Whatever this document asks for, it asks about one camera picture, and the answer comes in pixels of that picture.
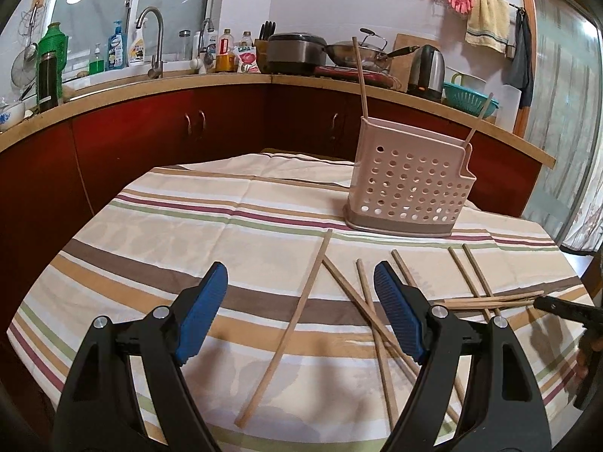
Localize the steel kitchen faucet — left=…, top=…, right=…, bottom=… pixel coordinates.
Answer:
left=136, top=7, right=165, bottom=80

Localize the white pitcher green handle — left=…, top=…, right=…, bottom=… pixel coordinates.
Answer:
left=450, top=70, right=487, bottom=90

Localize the steel electric kettle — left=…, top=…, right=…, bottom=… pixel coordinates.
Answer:
left=407, top=44, right=446, bottom=102

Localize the white spray bottle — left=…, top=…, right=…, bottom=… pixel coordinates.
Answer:
left=127, top=18, right=148, bottom=67

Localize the green dish soap bottle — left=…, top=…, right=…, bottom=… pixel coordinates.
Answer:
left=89, top=43, right=107, bottom=76

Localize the green thermos flask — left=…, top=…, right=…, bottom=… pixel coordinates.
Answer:
left=37, top=22, right=70, bottom=104

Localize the dark hanging cloth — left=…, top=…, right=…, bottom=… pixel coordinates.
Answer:
left=502, top=9, right=535, bottom=108

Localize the wooden kitchen countertop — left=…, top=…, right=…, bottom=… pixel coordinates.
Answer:
left=0, top=68, right=557, bottom=169

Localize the wooden chopstick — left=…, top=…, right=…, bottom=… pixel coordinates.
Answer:
left=352, top=37, right=369, bottom=121
left=391, top=249, right=418, bottom=288
left=442, top=290, right=545, bottom=304
left=447, top=246, right=493, bottom=323
left=322, top=257, right=420, bottom=373
left=355, top=259, right=396, bottom=431
left=462, top=243, right=502, bottom=316
left=464, top=93, right=494, bottom=147
left=234, top=229, right=333, bottom=429
left=443, top=298, right=538, bottom=310

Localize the yellow towel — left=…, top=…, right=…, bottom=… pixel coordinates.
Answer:
left=465, top=0, right=511, bottom=54

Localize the sliding glass door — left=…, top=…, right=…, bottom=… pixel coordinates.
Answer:
left=523, top=0, right=603, bottom=250

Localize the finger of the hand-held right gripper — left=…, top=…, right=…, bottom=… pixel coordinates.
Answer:
left=534, top=296, right=597, bottom=325

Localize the white and blue bowl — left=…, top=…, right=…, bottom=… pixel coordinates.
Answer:
left=0, top=101, right=26, bottom=133

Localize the red kitchen cabinet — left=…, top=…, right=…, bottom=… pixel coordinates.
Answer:
left=0, top=82, right=542, bottom=321

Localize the person's right hand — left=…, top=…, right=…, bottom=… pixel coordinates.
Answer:
left=575, top=336, right=589, bottom=382

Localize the teal colander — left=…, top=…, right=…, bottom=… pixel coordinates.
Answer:
left=443, top=81, right=500, bottom=118

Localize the cooking oil bottle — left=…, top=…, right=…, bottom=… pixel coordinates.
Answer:
left=216, top=28, right=235, bottom=73

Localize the wooden cutting board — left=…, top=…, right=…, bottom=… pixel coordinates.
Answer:
left=389, top=33, right=441, bottom=88

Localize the pink snack packet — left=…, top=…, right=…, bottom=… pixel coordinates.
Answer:
left=232, top=46, right=261, bottom=75

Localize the kitchen window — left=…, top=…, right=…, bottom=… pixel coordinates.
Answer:
left=47, top=0, right=222, bottom=64

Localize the small steel tap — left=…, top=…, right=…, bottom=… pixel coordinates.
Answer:
left=197, top=18, right=215, bottom=73

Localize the white plastic container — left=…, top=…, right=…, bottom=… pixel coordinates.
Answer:
left=497, top=84, right=523, bottom=133

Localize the pink perforated utensil holder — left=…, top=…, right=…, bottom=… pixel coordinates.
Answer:
left=345, top=115, right=476, bottom=237

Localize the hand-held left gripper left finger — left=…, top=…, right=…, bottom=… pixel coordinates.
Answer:
left=51, top=261, right=230, bottom=452

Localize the steel wok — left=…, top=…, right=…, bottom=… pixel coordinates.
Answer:
left=325, top=40, right=420, bottom=70

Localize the blue detergent bottle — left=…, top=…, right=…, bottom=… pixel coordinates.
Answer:
left=106, top=20, right=125, bottom=71

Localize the dark rice cooker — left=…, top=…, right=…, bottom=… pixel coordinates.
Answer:
left=265, top=32, right=328, bottom=76

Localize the hanging metal strainer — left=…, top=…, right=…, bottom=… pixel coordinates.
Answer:
left=10, top=42, right=38, bottom=88

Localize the black bottle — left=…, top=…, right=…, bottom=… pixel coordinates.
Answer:
left=37, top=53, right=60, bottom=113

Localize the striped tablecloth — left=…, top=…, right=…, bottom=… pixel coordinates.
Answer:
left=7, top=151, right=597, bottom=452

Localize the knife block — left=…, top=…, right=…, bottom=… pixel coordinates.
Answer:
left=254, top=20, right=276, bottom=57

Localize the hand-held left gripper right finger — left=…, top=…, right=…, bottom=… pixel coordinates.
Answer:
left=373, top=263, right=553, bottom=452

